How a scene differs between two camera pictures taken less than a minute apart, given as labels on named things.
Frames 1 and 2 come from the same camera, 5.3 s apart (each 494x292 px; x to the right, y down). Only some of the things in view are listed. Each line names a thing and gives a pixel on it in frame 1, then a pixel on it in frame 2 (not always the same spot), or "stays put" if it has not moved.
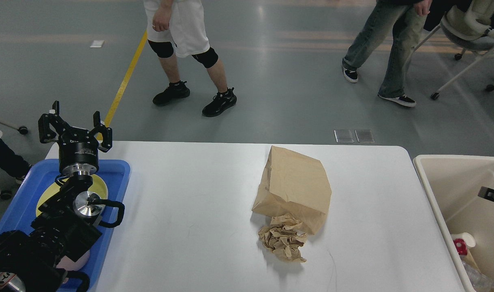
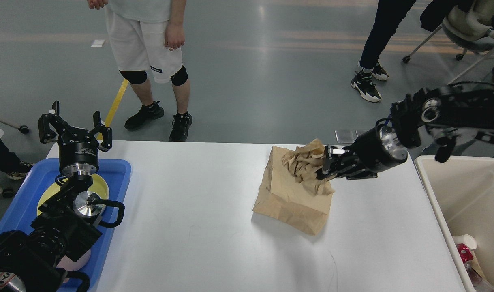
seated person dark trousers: (2, 155) stays put
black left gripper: (78, 150) stays put
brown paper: (281, 237) -> (304, 161)
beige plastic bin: (453, 183) stays put
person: (178, 26) -> (147, 36)
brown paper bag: (295, 184) stays put
